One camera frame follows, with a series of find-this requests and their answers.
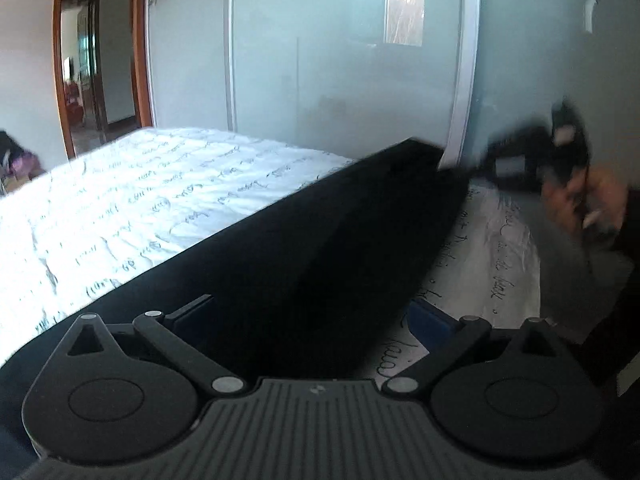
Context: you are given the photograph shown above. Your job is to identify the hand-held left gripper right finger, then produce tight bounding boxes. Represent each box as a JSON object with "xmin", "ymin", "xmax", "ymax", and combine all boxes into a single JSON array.
[{"xmin": 384, "ymin": 300, "xmax": 571, "ymax": 401}]

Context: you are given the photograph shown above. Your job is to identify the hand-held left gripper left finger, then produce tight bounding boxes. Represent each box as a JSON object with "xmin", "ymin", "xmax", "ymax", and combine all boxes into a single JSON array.
[{"xmin": 61, "ymin": 294, "xmax": 247, "ymax": 399}]

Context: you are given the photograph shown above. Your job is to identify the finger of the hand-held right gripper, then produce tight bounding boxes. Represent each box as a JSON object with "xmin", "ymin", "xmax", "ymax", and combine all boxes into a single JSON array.
[{"xmin": 452, "ymin": 157, "xmax": 501, "ymax": 187}]

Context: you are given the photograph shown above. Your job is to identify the black pants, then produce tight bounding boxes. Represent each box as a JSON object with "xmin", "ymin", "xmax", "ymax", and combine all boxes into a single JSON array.
[{"xmin": 0, "ymin": 137, "xmax": 472, "ymax": 401}]

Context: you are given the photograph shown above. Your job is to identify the person's right forearm dark sleeve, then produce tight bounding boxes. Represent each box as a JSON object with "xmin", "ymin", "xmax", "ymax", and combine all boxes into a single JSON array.
[{"xmin": 580, "ymin": 230, "xmax": 640, "ymax": 401}]

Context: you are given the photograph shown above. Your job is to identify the person's right hand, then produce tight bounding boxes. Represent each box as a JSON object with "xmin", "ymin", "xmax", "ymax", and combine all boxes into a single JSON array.
[{"xmin": 542, "ymin": 164, "xmax": 632, "ymax": 252}]

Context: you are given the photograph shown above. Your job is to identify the white quilted bed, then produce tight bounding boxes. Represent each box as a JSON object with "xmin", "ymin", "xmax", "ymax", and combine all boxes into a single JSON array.
[{"xmin": 0, "ymin": 127, "xmax": 544, "ymax": 392}]

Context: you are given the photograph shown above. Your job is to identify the frosted glass sliding wardrobe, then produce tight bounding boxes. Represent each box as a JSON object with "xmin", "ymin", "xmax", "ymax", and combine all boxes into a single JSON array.
[{"xmin": 144, "ymin": 0, "xmax": 640, "ymax": 281}]

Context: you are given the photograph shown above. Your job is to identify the pile of clothes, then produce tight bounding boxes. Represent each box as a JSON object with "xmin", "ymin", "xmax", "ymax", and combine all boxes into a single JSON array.
[{"xmin": 0, "ymin": 130, "xmax": 47, "ymax": 197}]

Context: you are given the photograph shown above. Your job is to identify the wooden door frame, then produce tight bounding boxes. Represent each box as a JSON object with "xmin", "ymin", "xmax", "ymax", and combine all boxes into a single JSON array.
[{"xmin": 52, "ymin": 0, "xmax": 155, "ymax": 162}]

